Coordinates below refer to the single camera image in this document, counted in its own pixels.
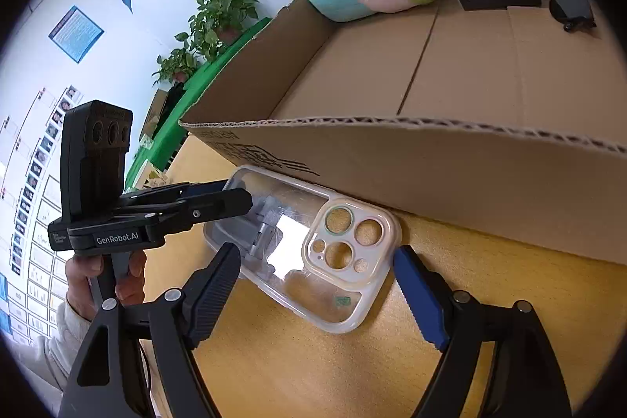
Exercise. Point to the green ledge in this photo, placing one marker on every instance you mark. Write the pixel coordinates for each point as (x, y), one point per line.
(196, 90)

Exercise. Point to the large potted green plant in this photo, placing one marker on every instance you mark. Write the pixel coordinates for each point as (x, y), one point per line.
(223, 16)

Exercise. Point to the blue framed wall poster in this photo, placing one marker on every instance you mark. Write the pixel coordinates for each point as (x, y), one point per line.
(76, 34)

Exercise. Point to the wall photo chart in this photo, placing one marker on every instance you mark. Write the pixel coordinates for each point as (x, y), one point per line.
(34, 202)

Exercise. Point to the clear phone case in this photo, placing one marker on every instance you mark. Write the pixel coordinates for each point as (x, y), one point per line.
(313, 300)

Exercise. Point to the small brown box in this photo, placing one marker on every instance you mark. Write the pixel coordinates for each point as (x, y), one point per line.
(154, 114)

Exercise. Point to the cardboard box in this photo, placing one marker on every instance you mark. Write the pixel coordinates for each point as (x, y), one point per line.
(465, 65)

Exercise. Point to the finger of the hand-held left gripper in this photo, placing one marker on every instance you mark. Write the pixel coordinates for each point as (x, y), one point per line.
(215, 207)
(196, 190)

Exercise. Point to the small printed card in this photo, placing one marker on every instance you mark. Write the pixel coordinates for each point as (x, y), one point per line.
(157, 178)

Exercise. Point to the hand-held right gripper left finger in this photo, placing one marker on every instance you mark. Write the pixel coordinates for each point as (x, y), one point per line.
(215, 295)

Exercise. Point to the small potted green plant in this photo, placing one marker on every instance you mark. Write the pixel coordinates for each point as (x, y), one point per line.
(174, 65)

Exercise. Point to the person's left forearm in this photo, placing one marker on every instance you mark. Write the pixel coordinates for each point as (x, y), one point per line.
(49, 349)

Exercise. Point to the black sunglasses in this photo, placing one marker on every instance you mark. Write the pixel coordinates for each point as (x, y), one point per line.
(570, 1)

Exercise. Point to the person's left hand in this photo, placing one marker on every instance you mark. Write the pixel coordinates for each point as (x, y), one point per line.
(134, 281)

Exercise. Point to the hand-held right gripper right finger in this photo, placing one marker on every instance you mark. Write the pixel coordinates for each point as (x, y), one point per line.
(421, 295)

